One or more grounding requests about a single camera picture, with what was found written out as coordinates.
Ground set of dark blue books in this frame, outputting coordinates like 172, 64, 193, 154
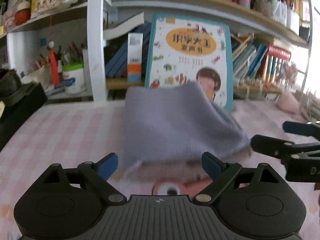
105, 21, 152, 78

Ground bunch of pens and pencils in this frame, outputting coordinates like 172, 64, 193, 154
56, 41, 85, 67

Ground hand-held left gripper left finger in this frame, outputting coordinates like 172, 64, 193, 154
41, 152, 128, 205

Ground black box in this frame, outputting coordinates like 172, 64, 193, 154
0, 82, 48, 153

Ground pink checked cartoon tablecloth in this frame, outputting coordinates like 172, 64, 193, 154
0, 97, 320, 240

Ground black leather shoe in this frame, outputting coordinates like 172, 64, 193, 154
0, 69, 22, 107

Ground pink artificial flower bunch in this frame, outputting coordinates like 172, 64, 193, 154
282, 62, 300, 85

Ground red tassel ornament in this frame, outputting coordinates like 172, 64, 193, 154
47, 41, 61, 86

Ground red round doll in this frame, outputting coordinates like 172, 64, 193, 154
14, 1, 32, 26

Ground white and orange carton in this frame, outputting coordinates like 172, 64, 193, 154
127, 32, 143, 82

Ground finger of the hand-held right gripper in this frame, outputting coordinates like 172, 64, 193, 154
251, 134, 300, 160
282, 121, 320, 140

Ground row of leaning children's books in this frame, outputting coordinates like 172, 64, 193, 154
230, 34, 298, 83

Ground thick red book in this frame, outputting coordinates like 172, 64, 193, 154
267, 44, 292, 59

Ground white pen holder tub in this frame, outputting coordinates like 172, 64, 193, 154
62, 64, 87, 94

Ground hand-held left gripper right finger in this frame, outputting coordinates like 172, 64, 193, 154
192, 152, 282, 204

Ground white and wooden bookshelf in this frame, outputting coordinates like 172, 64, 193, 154
0, 0, 315, 103

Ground white patterned containers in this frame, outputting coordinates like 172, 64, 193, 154
271, 0, 301, 35

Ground pink and purple sweater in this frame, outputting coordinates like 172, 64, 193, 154
121, 81, 253, 180

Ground pink plush toy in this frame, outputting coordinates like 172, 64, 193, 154
277, 90, 301, 115

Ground white pencil pouch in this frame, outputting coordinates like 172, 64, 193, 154
21, 64, 54, 90

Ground teal children's picture book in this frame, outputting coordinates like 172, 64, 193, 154
144, 13, 234, 112

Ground thick dark-cover book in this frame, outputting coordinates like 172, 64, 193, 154
103, 11, 145, 41

